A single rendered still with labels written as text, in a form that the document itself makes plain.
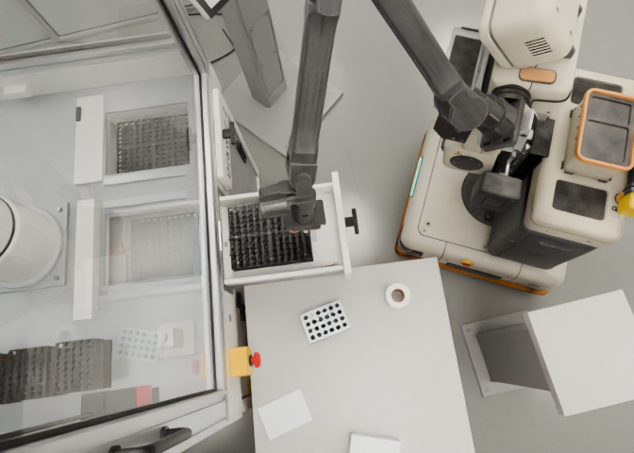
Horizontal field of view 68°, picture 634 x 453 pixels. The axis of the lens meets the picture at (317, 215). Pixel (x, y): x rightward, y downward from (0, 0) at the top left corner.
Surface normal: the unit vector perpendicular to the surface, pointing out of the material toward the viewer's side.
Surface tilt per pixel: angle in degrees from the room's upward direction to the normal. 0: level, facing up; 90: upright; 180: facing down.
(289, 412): 0
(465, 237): 0
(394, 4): 56
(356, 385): 0
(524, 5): 42
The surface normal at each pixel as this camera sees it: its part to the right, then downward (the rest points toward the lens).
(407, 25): 0.15, 0.61
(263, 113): -0.11, -0.22
